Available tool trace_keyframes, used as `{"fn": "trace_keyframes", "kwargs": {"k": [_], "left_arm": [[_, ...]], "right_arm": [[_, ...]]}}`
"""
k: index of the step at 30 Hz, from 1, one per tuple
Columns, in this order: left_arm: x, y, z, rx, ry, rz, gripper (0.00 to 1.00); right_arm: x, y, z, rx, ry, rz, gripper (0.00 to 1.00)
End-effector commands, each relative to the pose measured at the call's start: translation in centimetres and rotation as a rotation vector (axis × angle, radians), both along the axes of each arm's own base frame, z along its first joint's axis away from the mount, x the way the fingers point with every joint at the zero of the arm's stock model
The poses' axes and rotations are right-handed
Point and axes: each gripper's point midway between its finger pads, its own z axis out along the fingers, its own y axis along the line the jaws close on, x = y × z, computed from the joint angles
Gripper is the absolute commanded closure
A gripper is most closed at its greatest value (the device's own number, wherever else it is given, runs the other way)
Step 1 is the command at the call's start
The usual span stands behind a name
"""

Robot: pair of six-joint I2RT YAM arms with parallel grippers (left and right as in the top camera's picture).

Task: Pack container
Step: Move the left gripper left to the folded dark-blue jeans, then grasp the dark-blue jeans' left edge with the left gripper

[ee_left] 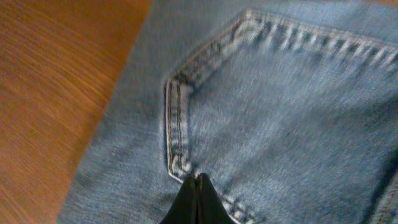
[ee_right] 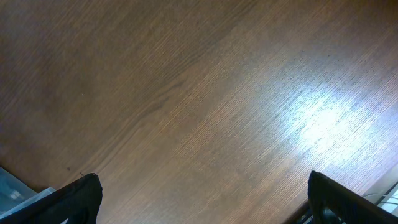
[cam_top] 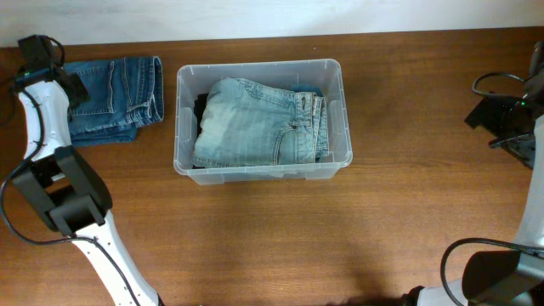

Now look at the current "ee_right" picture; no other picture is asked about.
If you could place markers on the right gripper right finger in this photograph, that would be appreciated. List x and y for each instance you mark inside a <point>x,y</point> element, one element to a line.
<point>331,202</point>

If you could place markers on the clear plastic storage bin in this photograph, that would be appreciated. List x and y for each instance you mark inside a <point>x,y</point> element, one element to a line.
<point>15,195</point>

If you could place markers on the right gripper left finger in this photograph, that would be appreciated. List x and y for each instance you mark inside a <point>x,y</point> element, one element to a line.
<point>78,202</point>

